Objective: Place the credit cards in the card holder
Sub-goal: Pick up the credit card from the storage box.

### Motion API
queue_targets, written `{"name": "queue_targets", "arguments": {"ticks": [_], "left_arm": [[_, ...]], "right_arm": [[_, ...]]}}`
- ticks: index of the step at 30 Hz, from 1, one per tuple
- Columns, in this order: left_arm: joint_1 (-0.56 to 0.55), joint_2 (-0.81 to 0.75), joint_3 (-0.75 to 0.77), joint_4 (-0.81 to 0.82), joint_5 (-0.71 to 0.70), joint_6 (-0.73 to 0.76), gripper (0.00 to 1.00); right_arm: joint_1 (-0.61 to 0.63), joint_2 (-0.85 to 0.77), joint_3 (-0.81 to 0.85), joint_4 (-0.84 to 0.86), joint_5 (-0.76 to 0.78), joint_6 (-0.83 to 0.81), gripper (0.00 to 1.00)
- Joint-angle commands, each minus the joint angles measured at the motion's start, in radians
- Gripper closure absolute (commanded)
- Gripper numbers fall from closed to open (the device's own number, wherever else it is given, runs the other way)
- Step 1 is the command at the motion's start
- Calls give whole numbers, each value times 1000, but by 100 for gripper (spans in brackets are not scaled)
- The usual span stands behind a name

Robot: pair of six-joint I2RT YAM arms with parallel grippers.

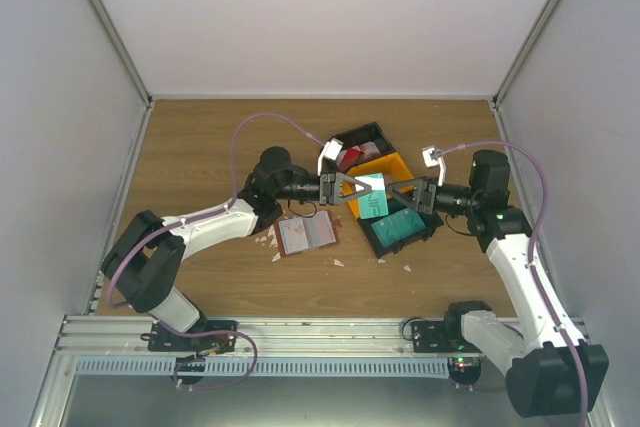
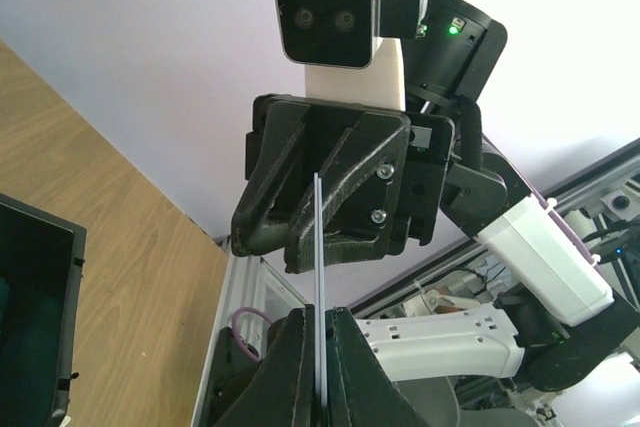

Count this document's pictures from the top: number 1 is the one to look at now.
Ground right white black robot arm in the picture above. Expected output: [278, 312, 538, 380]
[387, 142, 609, 424]

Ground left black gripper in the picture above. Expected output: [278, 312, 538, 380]
[276, 171, 372, 207]

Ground teal credit card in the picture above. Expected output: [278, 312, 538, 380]
[356, 173, 389, 220]

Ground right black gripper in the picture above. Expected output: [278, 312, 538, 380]
[386, 176, 479, 217]

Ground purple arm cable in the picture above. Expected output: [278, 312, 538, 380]
[439, 141, 591, 416]
[105, 112, 326, 338]

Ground grey slotted cable duct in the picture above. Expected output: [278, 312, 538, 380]
[76, 356, 449, 379]

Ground brown leather card holder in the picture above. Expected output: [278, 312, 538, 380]
[274, 210, 340, 257]

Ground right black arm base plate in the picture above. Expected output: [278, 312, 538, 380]
[399, 317, 503, 392]

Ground black three-slot card tray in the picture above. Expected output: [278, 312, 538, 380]
[326, 122, 444, 259]

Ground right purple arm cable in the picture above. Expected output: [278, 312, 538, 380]
[439, 141, 591, 416]

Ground red white card stack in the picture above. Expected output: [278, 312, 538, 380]
[336, 141, 381, 172]

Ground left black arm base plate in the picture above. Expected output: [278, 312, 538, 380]
[140, 319, 238, 387]

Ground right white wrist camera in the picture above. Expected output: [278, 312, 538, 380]
[422, 146, 447, 187]

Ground aluminium mounting rail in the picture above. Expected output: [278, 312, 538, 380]
[54, 316, 446, 358]

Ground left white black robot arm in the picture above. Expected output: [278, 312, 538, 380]
[101, 146, 372, 351]

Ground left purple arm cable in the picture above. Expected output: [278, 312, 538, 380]
[105, 112, 326, 338]

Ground orange card bin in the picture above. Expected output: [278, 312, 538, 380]
[343, 152, 414, 219]

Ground teal card stack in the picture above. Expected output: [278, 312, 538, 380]
[371, 208, 426, 248]

